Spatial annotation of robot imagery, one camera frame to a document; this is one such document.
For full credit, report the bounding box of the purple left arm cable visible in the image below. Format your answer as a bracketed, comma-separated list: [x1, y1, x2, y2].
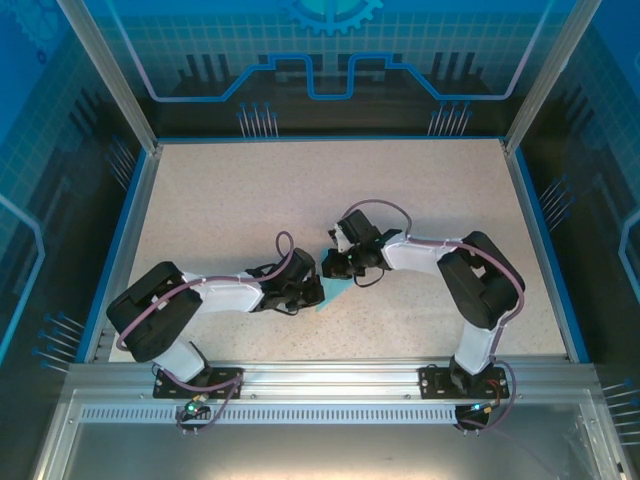
[116, 230, 297, 437]

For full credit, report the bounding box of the thin black right gripper cable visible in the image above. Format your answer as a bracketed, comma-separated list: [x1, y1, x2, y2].
[351, 267, 387, 289]

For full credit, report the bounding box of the light blue paper sheet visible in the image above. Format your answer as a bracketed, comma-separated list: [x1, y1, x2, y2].
[313, 246, 358, 316]

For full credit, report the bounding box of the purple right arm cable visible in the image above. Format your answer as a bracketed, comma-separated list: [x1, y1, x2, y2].
[347, 199, 527, 435]

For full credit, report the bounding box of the aluminium mounting rail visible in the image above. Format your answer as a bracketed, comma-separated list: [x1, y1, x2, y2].
[66, 355, 600, 401]

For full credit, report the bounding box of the sheet metal tray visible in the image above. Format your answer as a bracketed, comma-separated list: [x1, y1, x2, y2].
[29, 389, 634, 480]

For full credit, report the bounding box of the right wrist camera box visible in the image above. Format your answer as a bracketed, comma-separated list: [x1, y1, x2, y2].
[326, 227, 352, 255]

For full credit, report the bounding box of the aluminium table edge rail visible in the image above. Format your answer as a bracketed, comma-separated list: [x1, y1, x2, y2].
[83, 143, 164, 365]
[501, 141, 594, 365]

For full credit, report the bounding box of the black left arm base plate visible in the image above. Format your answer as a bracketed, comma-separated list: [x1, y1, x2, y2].
[152, 366, 245, 400]

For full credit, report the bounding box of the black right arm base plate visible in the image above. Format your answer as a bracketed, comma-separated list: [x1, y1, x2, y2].
[418, 364, 512, 400]

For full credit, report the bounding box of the aluminium frame post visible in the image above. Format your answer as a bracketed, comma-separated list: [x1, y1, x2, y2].
[501, 0, 604, 157]
[55, 0, 164, 157]

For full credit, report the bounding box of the slotted metal cable duct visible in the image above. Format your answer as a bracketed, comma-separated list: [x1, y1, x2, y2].
[78, 405, 504, 426]

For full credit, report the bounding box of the connector board with LED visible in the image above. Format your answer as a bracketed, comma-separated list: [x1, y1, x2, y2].
[175, 393, 210, 437]
[453, 401, 496, 435]

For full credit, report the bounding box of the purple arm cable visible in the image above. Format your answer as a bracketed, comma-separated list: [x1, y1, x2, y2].
[347, 199, 527, 435]
[116, 230, 297, 437]

